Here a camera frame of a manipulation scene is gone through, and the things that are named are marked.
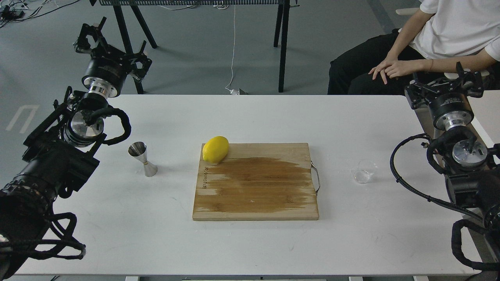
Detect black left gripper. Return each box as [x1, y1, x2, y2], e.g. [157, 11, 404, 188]
[73, 16, 153, 98]

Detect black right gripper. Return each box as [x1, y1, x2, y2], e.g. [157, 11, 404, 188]
[405, 62, 484, 130]

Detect steel double jigger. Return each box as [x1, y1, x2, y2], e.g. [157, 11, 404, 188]
[127, 142, 158, 177]

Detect clear glass measuring cup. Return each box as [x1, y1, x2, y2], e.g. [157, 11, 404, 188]
[350, 159, 378, 184]

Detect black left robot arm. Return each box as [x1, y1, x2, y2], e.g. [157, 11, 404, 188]
[0, 17, 152, 280]

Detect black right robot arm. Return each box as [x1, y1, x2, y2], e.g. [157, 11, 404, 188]
[389, 62, 500, 272]

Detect person's left hand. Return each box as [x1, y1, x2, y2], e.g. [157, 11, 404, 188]
[382, 59, 425, 78]

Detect person's right hand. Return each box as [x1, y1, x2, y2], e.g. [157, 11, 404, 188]
[368, 58, 398, 85]

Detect seated person white shirt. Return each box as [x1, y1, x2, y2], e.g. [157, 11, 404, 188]
[327, 0, 500, 95]

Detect yellow lemon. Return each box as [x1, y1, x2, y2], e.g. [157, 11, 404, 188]
[202, 136, 230, 164]

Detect wooden cutting board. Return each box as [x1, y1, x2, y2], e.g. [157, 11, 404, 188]
[192, 143, 319, 222]

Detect black metal table frame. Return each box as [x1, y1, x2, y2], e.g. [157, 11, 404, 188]
[89, 0, 300, 94]

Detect black floor cables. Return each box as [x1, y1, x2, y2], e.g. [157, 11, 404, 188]
[0, 0, 80, 28]

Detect white hanging cable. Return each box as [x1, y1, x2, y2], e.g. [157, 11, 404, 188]
[225, 5, 248, 95]

